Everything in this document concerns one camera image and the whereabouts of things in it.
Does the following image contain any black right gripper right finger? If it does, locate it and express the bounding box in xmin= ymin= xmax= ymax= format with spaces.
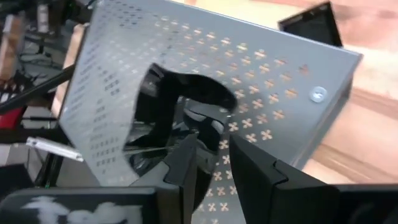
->
xmin=229 ymin=133 xmax=340 ymax=224

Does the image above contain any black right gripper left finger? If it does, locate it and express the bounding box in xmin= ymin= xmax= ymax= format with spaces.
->
xmin=130 ymin=133 xmax=199 ymax=224

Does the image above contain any silver aluminium bar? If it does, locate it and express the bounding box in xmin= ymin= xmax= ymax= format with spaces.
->
xmin=25 ymin=136 xmax=85 ymax=162

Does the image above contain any grey perforated metal shelf riser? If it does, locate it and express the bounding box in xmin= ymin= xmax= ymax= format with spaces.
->
xmin=58 ymin=0 xmax=364 ymax=224

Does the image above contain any red plastic object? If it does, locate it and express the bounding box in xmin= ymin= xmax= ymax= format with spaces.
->
xmin=0 ymin=107 xmax=25 ymax=130

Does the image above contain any black aluminium table frame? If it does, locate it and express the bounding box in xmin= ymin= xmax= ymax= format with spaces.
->
xmin=0 ymin=63 xmax=77 ymax=114

